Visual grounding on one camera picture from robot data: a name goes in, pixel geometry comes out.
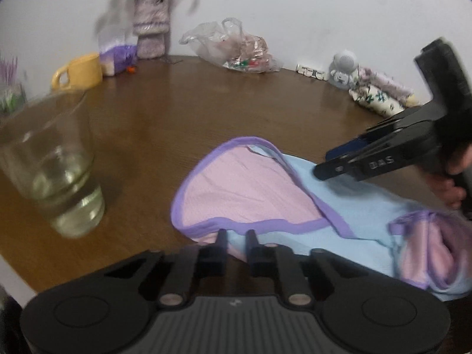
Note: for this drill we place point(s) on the clear plastic bag of snacks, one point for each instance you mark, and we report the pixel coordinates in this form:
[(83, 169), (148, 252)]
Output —
[(239, 51)]

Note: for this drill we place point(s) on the white patterned small cloth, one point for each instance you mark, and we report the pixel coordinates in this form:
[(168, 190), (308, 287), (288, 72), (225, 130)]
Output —
[(311, 72)]

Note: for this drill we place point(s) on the yellow small packet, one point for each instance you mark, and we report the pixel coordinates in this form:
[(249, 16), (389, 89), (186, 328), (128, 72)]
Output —
[(412, 100)]

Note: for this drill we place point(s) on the white teal-flowered folded cloth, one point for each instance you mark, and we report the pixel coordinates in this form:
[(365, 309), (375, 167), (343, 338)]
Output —
[(376, 101)]

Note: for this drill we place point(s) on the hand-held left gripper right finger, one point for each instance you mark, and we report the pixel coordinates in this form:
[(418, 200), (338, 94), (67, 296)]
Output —
[(252, 256)]

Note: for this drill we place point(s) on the purple plush toy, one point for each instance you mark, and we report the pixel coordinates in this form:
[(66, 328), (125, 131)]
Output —
[(120, 57)]

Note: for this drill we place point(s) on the person's right hand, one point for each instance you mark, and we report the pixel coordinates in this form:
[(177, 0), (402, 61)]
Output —
[(450, 193)]

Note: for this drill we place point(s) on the clear drinking glass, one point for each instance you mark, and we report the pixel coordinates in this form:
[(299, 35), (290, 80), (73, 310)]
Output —
[(55, 177)]

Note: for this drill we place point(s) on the white astronaut figurine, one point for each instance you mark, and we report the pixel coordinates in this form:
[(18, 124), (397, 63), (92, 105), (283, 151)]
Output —
[(343, 68)]

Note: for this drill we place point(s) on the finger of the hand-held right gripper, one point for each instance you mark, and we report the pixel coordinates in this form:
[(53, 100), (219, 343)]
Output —
[(332, 169), (346, 149)]

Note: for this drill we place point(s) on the pink floral folded cloth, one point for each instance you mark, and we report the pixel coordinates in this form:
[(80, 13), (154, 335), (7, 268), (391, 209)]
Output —
[(383, 81)]

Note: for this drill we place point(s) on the pink blue purple-trimmed garment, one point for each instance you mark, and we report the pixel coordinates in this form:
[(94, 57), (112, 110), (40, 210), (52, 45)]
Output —
[(250, 191)]

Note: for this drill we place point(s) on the yellow mug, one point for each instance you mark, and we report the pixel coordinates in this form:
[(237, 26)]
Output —
[(83, 73)]

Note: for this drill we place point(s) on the purple dried flower bunch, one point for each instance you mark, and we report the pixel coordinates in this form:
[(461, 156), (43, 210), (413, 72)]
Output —
[(9, 88)]

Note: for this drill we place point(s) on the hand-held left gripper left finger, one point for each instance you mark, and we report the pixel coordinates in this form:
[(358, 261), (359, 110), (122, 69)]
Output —
[(221, 256)]

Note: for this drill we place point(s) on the purple knitted vase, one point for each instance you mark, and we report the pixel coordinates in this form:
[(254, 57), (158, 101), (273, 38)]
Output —
[(151, 25)]

